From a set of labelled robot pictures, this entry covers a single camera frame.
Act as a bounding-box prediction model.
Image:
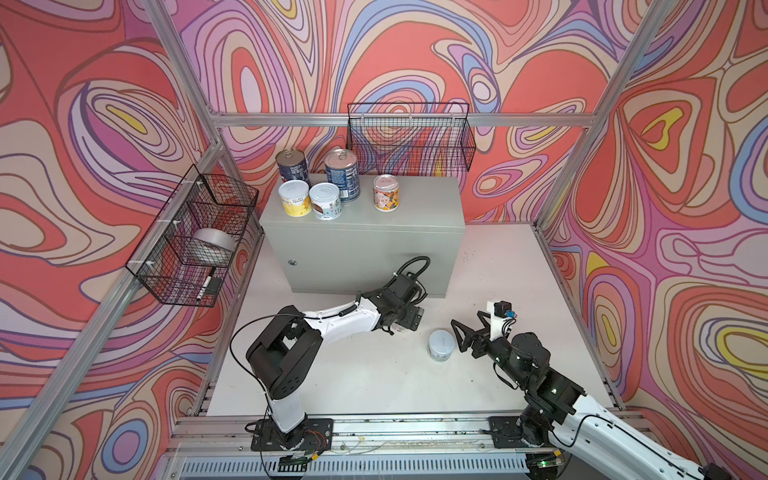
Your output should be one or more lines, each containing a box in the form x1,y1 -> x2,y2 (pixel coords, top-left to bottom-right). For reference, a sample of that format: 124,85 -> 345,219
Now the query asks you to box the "small pink can silver lid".
373,174 -> 400,212

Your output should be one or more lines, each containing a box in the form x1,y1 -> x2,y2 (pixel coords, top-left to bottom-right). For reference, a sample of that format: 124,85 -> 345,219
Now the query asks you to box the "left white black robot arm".
239,255 -> 431,453

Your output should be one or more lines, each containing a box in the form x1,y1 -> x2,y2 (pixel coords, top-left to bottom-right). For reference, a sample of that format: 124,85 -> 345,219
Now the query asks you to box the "left black wire basket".
126,166 -> 259,307

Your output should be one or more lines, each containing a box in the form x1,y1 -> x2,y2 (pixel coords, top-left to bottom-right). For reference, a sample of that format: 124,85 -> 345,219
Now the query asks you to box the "grey metal cabinet box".
260,175 -> 465,297

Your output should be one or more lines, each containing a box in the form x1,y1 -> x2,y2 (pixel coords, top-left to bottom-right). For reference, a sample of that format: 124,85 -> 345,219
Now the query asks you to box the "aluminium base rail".
153,412 -> 554,479

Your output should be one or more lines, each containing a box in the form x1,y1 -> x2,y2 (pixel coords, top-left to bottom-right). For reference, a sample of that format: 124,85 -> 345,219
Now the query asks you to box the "back black wire basket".
347,100 -> 476,177

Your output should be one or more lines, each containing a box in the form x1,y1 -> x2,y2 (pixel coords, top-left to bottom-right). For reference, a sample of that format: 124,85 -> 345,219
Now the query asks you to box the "grey tape roll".
189,228 -> 237,267

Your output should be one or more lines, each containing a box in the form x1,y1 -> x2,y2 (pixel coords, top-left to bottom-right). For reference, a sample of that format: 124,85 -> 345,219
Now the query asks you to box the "small yellow can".
278,180 -> 311,218

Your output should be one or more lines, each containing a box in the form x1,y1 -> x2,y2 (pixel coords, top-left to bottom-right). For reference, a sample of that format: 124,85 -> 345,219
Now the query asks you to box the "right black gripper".
451,310 -> 530,389

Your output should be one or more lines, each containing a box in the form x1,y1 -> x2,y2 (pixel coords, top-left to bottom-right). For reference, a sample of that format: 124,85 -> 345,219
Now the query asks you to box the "tall dark blue can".
275,149 -> 310,184

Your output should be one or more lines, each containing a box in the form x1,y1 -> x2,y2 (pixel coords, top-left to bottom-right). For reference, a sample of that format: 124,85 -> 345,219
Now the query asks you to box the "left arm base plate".
245,417 -> 334,453

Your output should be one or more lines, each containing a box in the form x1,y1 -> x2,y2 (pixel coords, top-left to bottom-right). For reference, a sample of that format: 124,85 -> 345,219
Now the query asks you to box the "small white blue can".
427,329 -> 456,362

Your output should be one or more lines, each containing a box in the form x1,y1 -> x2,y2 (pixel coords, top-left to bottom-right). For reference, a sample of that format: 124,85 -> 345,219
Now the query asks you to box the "black wire basket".
347,100 -> 476,177
126,166 -> 259,307

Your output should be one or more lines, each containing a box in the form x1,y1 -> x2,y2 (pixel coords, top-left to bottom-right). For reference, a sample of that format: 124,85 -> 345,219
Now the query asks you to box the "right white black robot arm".
451,301 -> 732,479

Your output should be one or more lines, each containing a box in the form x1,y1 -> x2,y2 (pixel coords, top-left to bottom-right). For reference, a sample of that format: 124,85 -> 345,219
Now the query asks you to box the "tall light blue can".
323,147 -> 360,202

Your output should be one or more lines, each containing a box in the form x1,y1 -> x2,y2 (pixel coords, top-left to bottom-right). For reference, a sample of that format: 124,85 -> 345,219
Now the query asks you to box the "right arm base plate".
485,411 -> 573,449

